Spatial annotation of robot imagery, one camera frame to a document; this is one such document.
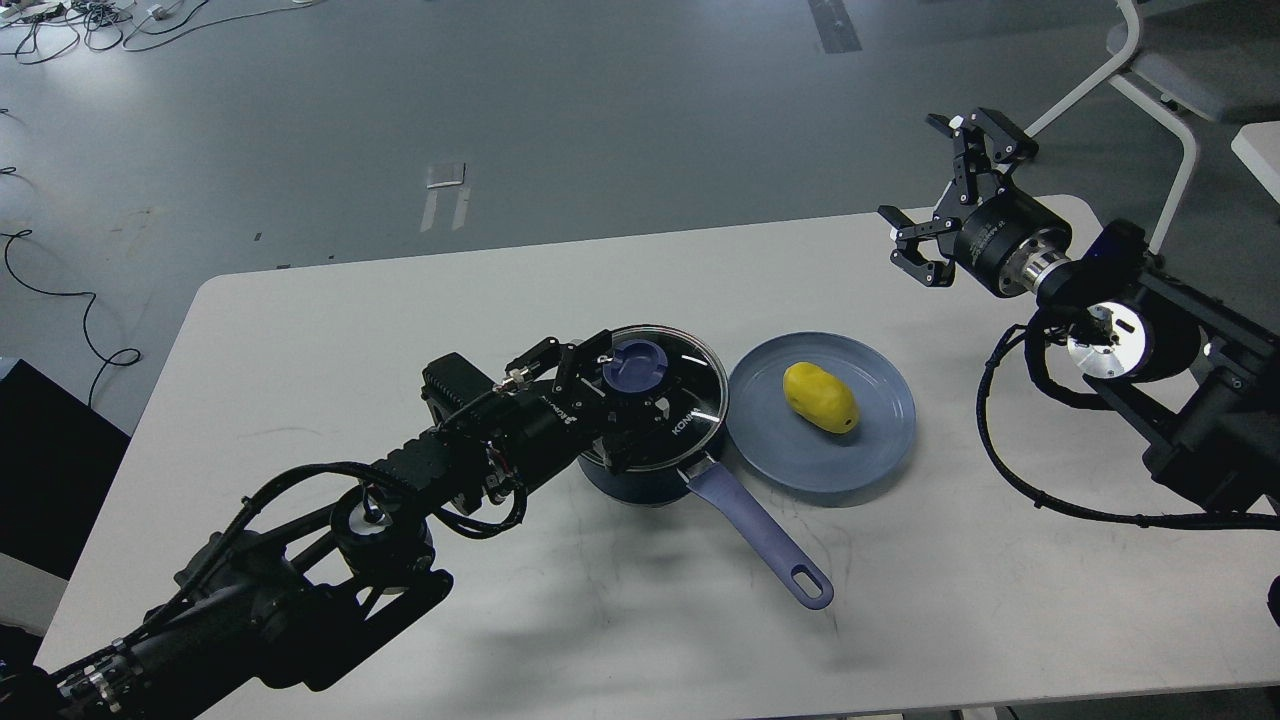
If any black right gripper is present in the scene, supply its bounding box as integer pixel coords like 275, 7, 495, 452
878, 108, 1073, 299

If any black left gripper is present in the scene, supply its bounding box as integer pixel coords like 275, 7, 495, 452
488, 331, 707, 491

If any glass lid blue knob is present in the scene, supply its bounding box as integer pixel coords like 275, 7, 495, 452
580, 324, 730, 475

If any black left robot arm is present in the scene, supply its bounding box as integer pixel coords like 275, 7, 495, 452
3, 331, 717, 719

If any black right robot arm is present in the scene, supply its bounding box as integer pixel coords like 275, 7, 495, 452
878, 108, 1279, 530

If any yellow potato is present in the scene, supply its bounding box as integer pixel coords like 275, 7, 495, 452
782, 361, 861, 436

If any blue round plate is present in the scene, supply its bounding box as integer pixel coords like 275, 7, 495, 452
728, 332, 916, 506

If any white office chair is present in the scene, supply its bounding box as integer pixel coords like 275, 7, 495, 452
1027, 1, 1279, 252

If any white furniture corner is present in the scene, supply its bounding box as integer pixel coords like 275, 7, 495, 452
1230, 120, 1280, 204

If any black box at left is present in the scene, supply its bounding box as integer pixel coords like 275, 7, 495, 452
1, 357, 131, 580

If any dark blue saucepan purple handle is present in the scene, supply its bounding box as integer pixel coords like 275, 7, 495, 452
575, 325, 835, 612

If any black floor cable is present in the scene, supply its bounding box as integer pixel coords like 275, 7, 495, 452
0, 231, 143, 409

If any tangled cables power strip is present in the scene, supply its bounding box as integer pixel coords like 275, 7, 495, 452
1, 1, 321, 67

